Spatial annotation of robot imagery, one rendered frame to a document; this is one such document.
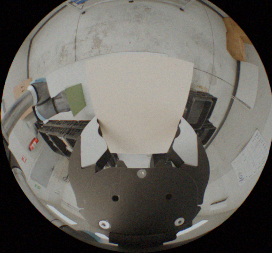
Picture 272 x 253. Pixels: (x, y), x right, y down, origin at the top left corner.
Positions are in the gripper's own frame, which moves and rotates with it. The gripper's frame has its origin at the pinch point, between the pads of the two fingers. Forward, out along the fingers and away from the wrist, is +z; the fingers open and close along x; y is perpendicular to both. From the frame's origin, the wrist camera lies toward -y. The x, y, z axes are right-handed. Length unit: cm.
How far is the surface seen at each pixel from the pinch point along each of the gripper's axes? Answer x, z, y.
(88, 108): -39, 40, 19
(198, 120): 82, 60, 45
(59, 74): -63, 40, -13
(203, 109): 82, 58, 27
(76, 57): -100, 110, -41
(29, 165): -347, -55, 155
